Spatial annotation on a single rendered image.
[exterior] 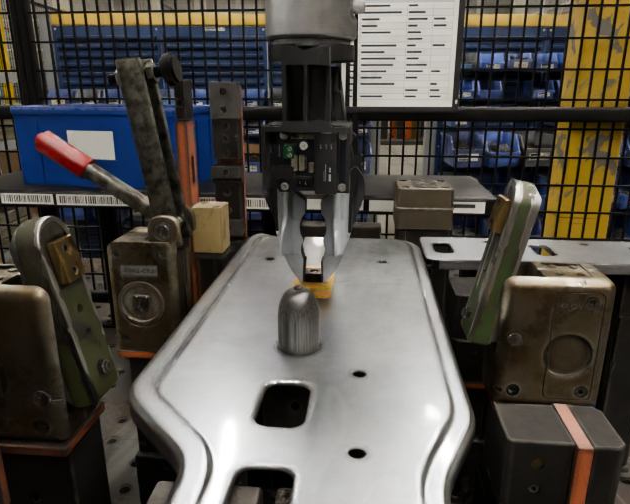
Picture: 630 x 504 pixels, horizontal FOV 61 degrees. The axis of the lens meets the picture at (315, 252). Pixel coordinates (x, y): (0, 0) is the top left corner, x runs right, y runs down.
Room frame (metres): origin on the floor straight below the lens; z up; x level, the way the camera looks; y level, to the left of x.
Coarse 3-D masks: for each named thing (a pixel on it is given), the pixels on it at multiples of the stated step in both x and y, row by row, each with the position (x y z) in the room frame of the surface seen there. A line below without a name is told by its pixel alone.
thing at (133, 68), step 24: (120, 72) 0.50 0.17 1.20; (144, 72) 0.51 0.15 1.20; (168, 72) 0.50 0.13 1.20; (144, 96) 0.50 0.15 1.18; (144, 120) 0.50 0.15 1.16; (144, 144) 0.50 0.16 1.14; (168, 144) 0.52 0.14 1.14; (144, 168) 0.50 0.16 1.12; (168, 168) 0.52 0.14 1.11; (168, 192) 0.49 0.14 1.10
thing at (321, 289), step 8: (312, 272) 0.49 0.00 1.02; (320, 272) 0.49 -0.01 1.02; (296, 280) 0.50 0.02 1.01; (312, 280) 0.49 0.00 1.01; (320, 280) 0.49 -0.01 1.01; (328, 280) 0.50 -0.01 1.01; (312, 288) 0.47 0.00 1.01; (320, 288) 0.47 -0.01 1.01; (328, 288) 0.47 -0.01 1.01; (320, 296) 0.46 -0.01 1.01; (328, 296) 0.46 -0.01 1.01
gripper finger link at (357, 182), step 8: (360, 160) 0.49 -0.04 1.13; (352, 168) 0.49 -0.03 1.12; (360, 168) 0.49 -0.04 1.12; (352, 176) 0.48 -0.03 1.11; (360, 176) 0.48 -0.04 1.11; (352, 184) 0.48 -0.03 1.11; (360, 184) 0.48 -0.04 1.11; (352, 192) 0.48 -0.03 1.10; (360, 192) 0.49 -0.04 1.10; (352, 200) 0.48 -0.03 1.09; (360, 200) 0.49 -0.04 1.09; (352, 208) 0.49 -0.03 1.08; (352, 216) 0.49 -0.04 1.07; (352, 224) 0.49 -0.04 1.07
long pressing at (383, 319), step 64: (256, 256) 0.60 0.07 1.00; (320, 256) 0.60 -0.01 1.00; (384, 256) 0.60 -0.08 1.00; (192, 320) 0.41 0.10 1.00; (256, 320) 0.42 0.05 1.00; (320, 320) 0.42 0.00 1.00; (384, 320) 0.42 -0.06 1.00; (192, 384) 0.32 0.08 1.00; (256, 384) 0.32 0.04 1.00; (320, 384) 0.32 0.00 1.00; (384, 384) 0.32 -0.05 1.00; (448, 384) 0.32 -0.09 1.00; (192, 448) 0.25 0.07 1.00; (256, 448) 0.25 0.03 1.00; (320, 448) 0.25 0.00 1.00; (384, 448) 0.25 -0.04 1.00; (448, 448) 0.25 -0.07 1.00
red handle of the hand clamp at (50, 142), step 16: (48, 144) 0.51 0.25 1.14; (64, 144) 0.52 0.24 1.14; (64, 160) 0.51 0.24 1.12; (80, 160) 0.51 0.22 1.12; (80, 176) 0.51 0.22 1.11; (96, 176) 0.51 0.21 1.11; (112, 176) 0.52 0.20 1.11; (112, 192) 0.51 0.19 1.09; (128, 192) 0.51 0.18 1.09; (144, 208) 0.51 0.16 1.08
